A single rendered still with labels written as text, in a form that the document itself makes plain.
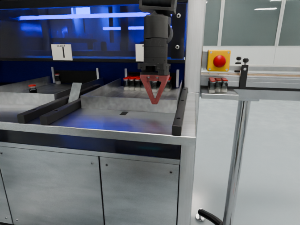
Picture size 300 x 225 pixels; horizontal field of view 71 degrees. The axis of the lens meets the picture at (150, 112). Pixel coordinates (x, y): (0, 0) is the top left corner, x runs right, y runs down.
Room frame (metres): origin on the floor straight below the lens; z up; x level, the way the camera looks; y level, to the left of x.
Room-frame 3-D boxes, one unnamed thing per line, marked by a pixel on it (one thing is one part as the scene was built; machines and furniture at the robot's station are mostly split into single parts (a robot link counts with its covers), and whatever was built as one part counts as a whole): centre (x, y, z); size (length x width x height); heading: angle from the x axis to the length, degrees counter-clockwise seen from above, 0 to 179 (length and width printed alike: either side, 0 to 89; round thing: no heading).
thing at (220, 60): (0.73, -0.23, 0.99); 0.04 x 0.04 x 0.04; 79
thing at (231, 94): (0.81, -0.26, 0.87); 0.14 x 0.13 x 0.02; 169
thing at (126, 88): (0.79, 0.01, 0.90); 0.18 x 0.02 x 0.05; 79
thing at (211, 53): (0.77, -0.24, 1.00); 0.08 x 0.07 x 0.07; 169
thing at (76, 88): (0.56, 0.23, 0.91); 0.14 x 0.03 x 0.06; 168
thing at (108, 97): (0.70, 0.03, 0.90); 0.34 x 0.26 x 0.04; 169
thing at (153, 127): (0.67, 0.21, 0.87); 0.70 x 0.48 x 0.02; 79
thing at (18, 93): (0.77, 0.36, 0.90); 0.34 x 0.26 x 0.04; 169
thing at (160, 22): (0.54, -0.02, 1.08); 0.07 x 0.06 x 0.07; 167
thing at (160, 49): (0.53, -0.01, 1.02); 0.10 x 0.07 x 0.07; 169
